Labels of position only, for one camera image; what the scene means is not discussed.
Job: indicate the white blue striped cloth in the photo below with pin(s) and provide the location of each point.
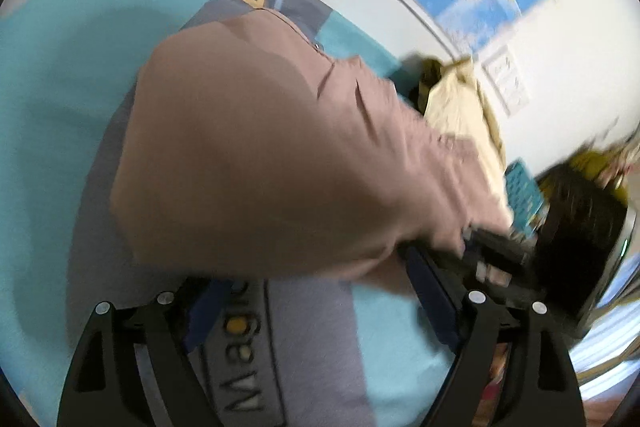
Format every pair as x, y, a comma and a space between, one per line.
602, 347

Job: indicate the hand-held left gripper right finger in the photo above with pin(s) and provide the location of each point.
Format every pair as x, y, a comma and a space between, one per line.
432, 292

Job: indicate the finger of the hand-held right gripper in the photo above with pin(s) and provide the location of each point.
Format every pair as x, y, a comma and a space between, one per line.
500, 257

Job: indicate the teal patterned box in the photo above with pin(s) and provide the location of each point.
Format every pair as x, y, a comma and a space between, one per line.
522, 197

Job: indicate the small white wall paper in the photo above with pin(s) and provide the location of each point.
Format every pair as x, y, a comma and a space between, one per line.
506, 79

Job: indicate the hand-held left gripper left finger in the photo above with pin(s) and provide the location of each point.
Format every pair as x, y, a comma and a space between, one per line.
202, 317

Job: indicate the teal grey printed bed sheet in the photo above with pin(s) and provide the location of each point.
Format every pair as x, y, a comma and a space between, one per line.
55, 107

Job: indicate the yellow green clutter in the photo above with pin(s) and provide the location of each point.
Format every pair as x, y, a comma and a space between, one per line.
602, 162

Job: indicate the pale yellow cloth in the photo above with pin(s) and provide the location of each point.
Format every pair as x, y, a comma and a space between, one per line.
465, 122

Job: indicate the beige coat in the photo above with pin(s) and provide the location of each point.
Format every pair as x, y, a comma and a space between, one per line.
280, 147

